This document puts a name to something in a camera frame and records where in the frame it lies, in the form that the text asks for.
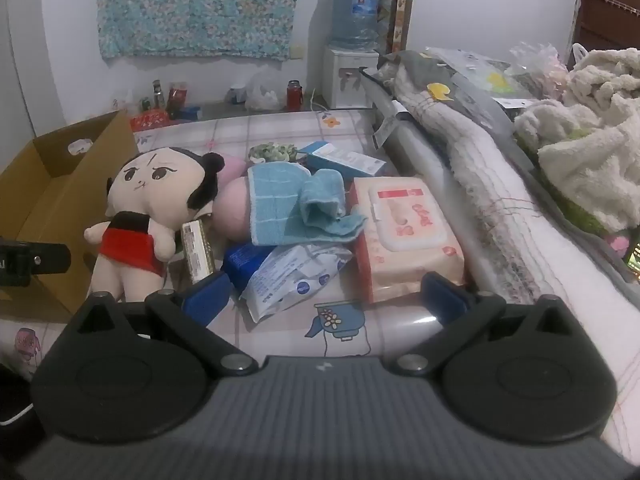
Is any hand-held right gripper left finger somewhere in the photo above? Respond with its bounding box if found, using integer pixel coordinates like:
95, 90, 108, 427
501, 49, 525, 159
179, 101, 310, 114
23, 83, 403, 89
70, 271, 260, 377

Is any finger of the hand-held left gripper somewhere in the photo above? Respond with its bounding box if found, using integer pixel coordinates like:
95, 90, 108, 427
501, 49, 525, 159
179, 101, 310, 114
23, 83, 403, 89
22, 243, 72, 277

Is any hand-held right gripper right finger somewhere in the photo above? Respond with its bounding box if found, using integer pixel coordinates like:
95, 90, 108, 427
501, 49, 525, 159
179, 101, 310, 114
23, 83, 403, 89
392, 271, 571, 377

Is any brown cardboard box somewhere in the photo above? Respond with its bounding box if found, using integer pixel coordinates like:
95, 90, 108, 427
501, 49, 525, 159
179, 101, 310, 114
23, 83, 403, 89
0, 110, 146, 323

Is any blue and white tissue packet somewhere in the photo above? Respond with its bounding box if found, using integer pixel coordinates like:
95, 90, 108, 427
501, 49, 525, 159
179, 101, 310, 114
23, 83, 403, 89
240, 242, 353, 323

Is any pink plush toy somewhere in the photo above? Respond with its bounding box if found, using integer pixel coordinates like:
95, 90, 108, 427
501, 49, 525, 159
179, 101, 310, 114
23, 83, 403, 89
214, 177, 256, 238

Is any small gold packet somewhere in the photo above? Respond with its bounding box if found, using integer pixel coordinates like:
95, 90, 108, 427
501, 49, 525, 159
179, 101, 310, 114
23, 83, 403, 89
181, 219, 217, 285

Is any dark blue small box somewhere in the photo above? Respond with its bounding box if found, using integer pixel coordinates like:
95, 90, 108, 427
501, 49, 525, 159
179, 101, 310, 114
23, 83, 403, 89
221, 242, 273, 288

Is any pink wet wipes pack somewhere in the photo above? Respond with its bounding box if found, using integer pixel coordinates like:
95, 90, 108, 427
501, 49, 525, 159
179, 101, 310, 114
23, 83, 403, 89
347, 176, 466, 305

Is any light blue towel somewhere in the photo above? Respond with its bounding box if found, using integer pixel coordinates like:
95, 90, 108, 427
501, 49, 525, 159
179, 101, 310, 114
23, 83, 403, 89
247, 162, 368, 247

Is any black-haired plush doll red dress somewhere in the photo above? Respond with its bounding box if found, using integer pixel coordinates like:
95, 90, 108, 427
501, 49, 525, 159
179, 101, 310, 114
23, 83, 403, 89
84, 146, 226, 306

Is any grey bed edge padding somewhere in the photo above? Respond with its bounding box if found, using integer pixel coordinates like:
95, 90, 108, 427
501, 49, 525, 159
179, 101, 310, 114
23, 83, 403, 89
367, 80, 483, 291

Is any green scrunchie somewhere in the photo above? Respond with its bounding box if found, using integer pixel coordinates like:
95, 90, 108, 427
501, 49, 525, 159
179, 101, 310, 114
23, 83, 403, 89
248, 142, 299, 164

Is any blue and white carton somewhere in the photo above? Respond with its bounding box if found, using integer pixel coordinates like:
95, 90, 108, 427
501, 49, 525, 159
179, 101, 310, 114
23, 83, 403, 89
297, 141, 387, 177

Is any red snack bag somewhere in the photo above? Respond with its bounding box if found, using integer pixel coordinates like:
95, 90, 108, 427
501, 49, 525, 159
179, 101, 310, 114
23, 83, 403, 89
130, 109, 171, 132

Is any red jar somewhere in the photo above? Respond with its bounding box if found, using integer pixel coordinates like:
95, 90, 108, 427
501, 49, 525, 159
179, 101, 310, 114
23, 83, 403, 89
167, 82, 188, 116

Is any cream fleece blanket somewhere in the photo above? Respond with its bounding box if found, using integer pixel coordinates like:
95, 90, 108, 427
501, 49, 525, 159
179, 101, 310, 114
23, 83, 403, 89
515, 47, 640, 233

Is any white plastic bag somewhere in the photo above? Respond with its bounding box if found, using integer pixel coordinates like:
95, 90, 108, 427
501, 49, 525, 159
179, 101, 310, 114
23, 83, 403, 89
244, 71, 281, 111

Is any grey clothing with yellow duck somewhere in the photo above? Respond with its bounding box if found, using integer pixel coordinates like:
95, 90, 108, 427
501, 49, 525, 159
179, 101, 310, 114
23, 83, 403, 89
360, 49, 541, 111

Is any white water dispenser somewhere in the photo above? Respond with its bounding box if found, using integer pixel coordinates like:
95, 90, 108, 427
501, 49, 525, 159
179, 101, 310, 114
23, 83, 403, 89
322, 45, 381, 110

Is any clear plastic bag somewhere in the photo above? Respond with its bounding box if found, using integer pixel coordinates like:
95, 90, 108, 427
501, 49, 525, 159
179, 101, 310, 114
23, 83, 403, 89
510, 42, 561, 81

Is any brown patterned gift bag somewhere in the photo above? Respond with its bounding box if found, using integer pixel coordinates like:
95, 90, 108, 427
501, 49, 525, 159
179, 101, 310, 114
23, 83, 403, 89
376, 0, 415, 56

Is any blue water jug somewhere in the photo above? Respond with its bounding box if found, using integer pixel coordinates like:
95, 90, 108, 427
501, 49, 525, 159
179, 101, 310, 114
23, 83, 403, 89
332, 0, 386, 52

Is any brown wooden door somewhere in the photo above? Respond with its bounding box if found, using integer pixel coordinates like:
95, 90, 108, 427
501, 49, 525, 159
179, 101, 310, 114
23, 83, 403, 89
572, 0, 640, 51

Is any teal floral wall cloth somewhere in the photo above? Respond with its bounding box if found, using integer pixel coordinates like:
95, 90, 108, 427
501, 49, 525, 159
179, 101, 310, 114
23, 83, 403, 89
96, 0, 321, 63

